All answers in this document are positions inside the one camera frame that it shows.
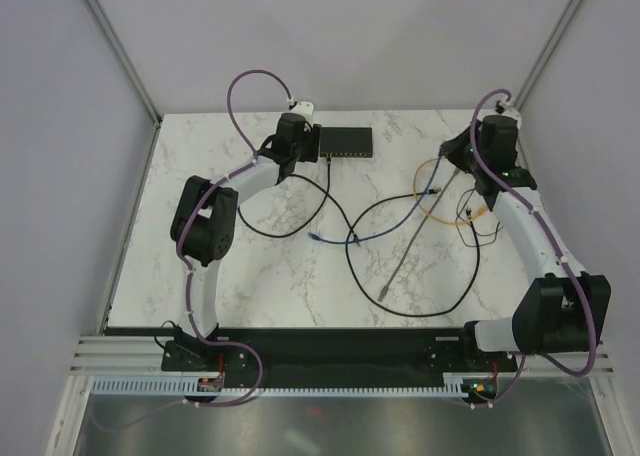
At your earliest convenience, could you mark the black network switch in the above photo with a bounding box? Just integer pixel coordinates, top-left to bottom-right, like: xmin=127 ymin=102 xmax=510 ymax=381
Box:
xmin=319 ymin=127 xmax=373 ymax=159

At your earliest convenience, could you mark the thin black adapter wire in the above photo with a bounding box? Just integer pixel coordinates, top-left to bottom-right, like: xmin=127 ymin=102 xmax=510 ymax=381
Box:
xmin=455 ymin=188 xmax=504 ymax=250

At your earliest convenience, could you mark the black ethernet cable long loop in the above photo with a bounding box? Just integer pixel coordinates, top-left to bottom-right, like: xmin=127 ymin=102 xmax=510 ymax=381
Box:
xmin=236 ymin=158 xmax=355 ymax=243

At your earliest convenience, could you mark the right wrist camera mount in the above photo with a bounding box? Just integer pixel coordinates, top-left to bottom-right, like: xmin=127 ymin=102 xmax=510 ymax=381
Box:
xmin=495 ymin=98 xmax=522 ymax=123

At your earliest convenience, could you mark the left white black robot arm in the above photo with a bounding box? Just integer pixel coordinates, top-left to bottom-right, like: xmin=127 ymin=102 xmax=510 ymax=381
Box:
xmin=161 ymin=108 xmax=321 ymax=372

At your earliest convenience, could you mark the grey ethernet cable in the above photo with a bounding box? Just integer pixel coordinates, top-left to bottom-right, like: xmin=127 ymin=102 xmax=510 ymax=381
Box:
xmin=378 ymin=170 xmax=459 ymax=303

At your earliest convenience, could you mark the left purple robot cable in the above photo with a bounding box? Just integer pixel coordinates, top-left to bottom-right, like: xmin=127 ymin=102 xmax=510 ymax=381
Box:
xmin=89 ymin=69 xmax=296 ymax=432

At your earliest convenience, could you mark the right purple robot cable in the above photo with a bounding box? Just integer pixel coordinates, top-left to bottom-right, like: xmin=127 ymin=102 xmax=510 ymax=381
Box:
xmin=469 ymin=89 xmax=601 ymax=411

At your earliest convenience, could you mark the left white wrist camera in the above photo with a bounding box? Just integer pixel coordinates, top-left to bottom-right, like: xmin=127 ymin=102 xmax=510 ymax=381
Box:
xmin=289 ymin=101 xmax=315 ymax=126

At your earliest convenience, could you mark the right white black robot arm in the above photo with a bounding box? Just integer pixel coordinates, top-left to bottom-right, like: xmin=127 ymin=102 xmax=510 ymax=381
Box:
xmin=440 ymin=115 xmax=611 ymax=376

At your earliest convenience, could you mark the yellow ethernet cable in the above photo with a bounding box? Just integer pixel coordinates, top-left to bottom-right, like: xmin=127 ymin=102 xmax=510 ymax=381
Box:
xmin=412 ymin=156 xmax=492 ymax=226

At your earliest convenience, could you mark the aluminium frame post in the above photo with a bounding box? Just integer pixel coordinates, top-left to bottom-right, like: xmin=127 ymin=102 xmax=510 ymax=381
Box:
xmin=512 ymin=0 xmax=587 ymax=112
xmin=69 ymin=0 xmax=164 ymax=126

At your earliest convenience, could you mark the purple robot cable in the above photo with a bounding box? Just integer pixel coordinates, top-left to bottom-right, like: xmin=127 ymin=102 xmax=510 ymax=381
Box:
xmin=469 ymin=89 xmax=601 ymax=411
xmin=89 ymin=69 xmax=296 ymax=432

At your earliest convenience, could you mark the blue ethernet cable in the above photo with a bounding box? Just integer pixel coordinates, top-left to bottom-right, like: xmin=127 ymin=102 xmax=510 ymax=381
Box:
xmin=307 ymin=148 xmax=446 ymax=247

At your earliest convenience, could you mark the black ethernet cable port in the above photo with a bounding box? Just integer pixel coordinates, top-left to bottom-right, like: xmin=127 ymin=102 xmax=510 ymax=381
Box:
xmin=344 ymin=188 xmax=482 ymax=318

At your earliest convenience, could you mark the white slotted cable duct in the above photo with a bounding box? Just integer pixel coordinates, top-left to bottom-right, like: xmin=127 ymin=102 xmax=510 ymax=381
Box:
xmin=91 ymin=375 xmax=496 ymax=399

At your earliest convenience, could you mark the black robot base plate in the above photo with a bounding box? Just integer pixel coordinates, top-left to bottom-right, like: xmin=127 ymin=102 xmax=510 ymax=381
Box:
xmin=159 ymin=327 xmax=516 ymax=390

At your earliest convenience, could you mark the left aluminium frame post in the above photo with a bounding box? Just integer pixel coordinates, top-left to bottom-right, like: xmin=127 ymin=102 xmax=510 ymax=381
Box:
xmin=69 ymin=0 xmax=164 ymax=126

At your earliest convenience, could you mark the right aluminium frame post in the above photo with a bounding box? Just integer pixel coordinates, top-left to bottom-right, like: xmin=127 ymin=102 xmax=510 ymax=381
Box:
xmin=512 ymin=0 xmax=587 ymax=112

